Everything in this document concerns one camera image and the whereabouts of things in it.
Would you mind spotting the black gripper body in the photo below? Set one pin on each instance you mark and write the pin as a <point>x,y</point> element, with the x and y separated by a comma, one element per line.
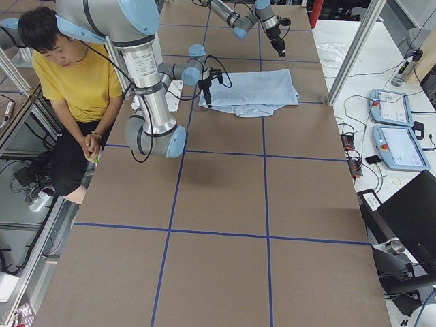
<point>275,38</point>
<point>204,84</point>

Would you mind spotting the light blue button-up shirt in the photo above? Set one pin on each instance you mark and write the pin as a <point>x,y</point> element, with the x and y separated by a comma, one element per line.
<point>253,94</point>

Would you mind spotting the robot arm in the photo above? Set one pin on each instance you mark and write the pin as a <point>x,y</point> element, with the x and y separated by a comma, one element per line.
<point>242,18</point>
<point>131,26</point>

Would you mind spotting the clear plastic bag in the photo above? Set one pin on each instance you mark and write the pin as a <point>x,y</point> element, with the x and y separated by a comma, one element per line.
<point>331,54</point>

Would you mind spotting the orange circuit board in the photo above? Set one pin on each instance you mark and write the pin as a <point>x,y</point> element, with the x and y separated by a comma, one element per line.
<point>347,141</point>
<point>354,168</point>

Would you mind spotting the upper blue teach pendant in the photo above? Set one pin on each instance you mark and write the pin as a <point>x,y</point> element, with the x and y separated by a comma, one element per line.
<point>390,107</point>

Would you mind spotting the blue teach pendant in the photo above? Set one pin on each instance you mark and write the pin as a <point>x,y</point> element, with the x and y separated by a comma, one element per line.
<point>399,149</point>
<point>390,107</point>

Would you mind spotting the person in yellow shirt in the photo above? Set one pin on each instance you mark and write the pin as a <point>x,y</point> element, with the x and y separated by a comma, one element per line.
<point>83,90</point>

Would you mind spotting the brown paper table cover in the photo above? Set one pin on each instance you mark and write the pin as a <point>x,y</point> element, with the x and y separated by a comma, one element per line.
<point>256,224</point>

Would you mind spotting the lower blue teach pendant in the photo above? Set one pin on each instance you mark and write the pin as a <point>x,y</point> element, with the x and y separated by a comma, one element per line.
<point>399,149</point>

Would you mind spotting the white power strip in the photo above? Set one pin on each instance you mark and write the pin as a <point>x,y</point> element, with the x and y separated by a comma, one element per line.
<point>43,200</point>

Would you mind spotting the aluminium frame post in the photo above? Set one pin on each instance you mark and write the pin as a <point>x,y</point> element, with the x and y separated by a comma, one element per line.
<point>359,40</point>

